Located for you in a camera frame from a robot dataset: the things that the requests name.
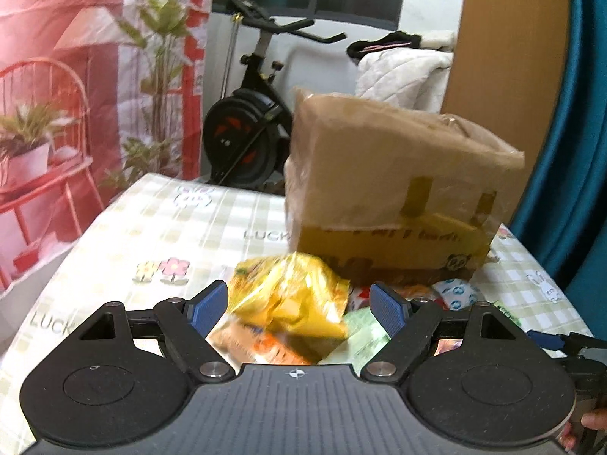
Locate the green checked tablecloth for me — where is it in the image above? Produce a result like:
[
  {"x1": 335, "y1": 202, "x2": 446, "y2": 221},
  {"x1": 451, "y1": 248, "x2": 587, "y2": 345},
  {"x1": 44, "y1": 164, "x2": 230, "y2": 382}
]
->
[{"x1": 0, "y1": 173, "x2": 596, "y2": 455}]

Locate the taped cardboard box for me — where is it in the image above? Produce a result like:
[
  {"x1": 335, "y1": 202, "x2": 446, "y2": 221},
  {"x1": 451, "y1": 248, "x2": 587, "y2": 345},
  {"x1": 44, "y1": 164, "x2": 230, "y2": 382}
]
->
[{"x1": 283, "y1": 86, "x2": 526, "y2": 287}]

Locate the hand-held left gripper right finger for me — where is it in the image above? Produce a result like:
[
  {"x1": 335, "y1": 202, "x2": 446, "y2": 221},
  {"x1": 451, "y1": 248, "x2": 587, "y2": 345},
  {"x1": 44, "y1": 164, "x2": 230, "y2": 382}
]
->
[{"x1": 363, "y1": 282, "x2": 527, "y2": 384}]

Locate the brown wooden board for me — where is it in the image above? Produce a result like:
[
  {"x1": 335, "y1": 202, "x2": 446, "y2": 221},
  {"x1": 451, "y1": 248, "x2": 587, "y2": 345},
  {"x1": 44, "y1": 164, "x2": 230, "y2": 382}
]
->
[{"x1": 441, "y1": 0, "x2": 577, "y2": 226}]

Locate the white blue-dotted snack packet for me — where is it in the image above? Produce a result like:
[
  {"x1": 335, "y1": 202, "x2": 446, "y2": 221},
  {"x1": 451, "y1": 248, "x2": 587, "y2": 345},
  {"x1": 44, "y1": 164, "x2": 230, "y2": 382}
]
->
[{"x1": 431, "y1": 277, "x2": 480, "y2": 311}]

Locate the white quilted blanket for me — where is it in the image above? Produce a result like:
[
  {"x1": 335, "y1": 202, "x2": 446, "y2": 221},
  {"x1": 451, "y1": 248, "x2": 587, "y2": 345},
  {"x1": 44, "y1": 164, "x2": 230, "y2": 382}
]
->
[{"x1": 355, "y1": 31, "x2": 456, "y2": 105}]

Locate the orange snack packet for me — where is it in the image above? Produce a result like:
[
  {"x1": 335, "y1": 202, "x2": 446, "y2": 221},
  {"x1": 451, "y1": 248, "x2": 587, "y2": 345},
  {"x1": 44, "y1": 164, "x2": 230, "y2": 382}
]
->
[{"x1": 206, "y1": 317, "x2": 323, "y2": 366}]

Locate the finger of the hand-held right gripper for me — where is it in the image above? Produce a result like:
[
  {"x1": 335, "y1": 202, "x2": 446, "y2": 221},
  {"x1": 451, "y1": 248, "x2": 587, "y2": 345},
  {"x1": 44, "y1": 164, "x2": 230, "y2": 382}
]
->
[{"x1": 525, "y1": 331, "x2": 570, "y2": 354}]

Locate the person's right hand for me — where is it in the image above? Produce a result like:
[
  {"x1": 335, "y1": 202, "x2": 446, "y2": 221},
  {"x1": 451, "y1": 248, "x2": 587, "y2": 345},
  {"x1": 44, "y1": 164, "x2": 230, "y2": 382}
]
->
[{"x1": 562, "y1": 408, "x2": 607, "y2": 453}]

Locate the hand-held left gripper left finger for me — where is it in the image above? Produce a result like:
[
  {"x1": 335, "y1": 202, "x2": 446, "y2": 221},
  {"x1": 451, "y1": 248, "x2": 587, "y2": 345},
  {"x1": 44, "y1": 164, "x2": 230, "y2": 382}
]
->
[{"x1": 71, "y1": 281, "x2": 235, "y2": 384}]

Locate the teal curtain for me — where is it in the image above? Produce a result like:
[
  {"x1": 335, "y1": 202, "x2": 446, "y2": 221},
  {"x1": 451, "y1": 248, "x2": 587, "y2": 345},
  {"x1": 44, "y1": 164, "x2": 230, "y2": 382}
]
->
[{"x1": 510, "y1": 0, "x2": 607, "y2": 290}]

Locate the yellow snack bag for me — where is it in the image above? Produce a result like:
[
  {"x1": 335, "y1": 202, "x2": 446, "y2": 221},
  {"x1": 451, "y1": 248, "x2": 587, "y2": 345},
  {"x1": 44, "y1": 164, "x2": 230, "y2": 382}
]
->
[{"x1": 228, "y1": 252, "x2": 352, "y2": 339}]

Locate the black garment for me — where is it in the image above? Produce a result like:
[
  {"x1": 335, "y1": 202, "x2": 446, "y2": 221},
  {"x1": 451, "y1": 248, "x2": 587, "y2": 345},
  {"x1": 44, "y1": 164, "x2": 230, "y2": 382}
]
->
[{"x1": 346, "y1": 31, "x2": 425, "y2": 60}]

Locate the pink printed backdrop cloth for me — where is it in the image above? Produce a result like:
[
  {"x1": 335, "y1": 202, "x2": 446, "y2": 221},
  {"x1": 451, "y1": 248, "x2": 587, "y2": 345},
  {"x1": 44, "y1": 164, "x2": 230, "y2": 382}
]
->
[{"x1": 0, "y1": 0, "x2": 219, "y2": 295}]

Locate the red snack packet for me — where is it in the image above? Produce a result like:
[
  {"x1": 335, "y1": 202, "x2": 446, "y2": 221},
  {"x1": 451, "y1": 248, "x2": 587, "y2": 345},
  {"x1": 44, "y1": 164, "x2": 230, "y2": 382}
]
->
[{"x1": 396, "y1": 283, "x2": 444, "y2": 306}]

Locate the light green snack packet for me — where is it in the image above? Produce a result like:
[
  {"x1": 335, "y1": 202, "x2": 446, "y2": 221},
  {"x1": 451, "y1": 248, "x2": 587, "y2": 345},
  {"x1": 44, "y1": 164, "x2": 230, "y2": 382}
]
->
[{"x1": 318, "y1": 306, "x2": 396, "y2": 366}]

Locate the black exercise bike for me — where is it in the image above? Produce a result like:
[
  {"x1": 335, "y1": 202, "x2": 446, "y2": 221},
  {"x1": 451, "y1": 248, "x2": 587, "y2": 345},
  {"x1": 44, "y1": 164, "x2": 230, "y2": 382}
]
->
[{"x1": 203, "y1": 0, "x2": 347, "y2": 190}]

